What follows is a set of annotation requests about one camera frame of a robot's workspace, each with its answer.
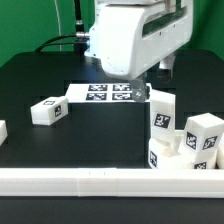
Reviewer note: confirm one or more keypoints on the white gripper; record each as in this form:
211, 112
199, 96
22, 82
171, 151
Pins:
134, 36

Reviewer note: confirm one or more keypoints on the white round stool seat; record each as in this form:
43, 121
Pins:
161, 155

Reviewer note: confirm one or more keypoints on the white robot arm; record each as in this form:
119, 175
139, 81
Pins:
92, 52

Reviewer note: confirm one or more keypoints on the white marker sheet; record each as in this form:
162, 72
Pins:
99, 93

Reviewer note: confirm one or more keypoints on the white left fence bar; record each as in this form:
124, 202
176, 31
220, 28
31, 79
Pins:
3, 131

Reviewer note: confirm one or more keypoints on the white front fence bar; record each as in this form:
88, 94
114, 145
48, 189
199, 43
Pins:
112, 182

